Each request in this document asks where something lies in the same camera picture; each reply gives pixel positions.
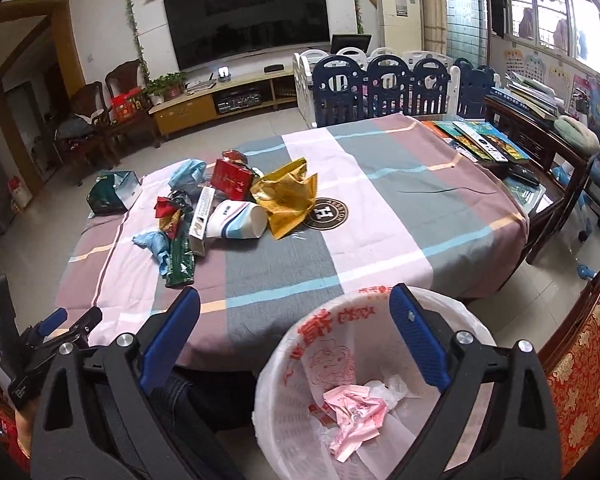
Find red gift box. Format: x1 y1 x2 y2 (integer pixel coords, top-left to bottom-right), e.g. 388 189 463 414
111 87 152 122

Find colourful books on table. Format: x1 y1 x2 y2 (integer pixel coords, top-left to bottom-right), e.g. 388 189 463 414
424 120 530 164

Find green wafer wrapper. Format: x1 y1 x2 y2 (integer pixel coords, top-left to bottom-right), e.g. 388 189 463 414
166 192 195 288

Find white lined trash bin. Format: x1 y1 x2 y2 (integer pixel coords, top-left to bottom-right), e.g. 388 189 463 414
251 284 498 480

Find grey green cushion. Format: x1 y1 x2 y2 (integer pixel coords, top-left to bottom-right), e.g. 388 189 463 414
554 115 600 157

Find person's leg in jeans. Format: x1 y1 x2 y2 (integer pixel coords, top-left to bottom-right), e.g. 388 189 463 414
149 366 256 479

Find white medicine box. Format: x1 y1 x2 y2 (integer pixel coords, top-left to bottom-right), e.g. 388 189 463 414
188 185 215 257

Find potted green plant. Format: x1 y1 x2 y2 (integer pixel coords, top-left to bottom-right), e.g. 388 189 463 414
144 72 185 104

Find beige curtain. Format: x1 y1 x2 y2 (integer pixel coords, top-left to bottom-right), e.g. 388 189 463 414
422 0 448 54

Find navy white baby fence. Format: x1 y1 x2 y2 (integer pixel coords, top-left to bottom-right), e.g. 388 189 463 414
292 47 502 128

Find white standing air conditioner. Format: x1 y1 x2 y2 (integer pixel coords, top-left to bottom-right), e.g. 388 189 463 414
377 0 424 54

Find stack of books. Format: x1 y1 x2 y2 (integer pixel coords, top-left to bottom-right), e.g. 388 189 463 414
491 72 564 122

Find plaid tablecloth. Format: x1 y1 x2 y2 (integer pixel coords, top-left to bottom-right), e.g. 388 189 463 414
54 112 530 373

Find green tissue box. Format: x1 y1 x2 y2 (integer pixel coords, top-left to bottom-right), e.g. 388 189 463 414
86 170 142 216

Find white plastic bag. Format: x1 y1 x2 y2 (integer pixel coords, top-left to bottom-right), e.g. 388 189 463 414
365 374 419 411

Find large black television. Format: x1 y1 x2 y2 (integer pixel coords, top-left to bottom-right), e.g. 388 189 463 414
163 0 330 70

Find yellow chip bag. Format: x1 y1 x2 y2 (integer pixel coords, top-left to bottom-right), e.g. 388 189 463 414
250 157 317 240

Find wooden tv cabinet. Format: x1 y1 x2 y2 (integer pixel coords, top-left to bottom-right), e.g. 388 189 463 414
149 70 297 136

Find pink plastic bag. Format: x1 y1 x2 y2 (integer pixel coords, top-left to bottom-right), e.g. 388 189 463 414
323 385 389 463

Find dark wooden armchair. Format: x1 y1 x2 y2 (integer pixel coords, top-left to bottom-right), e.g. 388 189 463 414
55 60 161 185

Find red yellow snack wrapper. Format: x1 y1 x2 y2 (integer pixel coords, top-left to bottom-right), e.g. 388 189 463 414
155 196 181 240

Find blue cloth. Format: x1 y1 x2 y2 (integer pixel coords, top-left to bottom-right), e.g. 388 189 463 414
132 231 171 278

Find white blue paper cup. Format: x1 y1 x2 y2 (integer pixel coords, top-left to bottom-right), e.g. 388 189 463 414
206 200 268 240

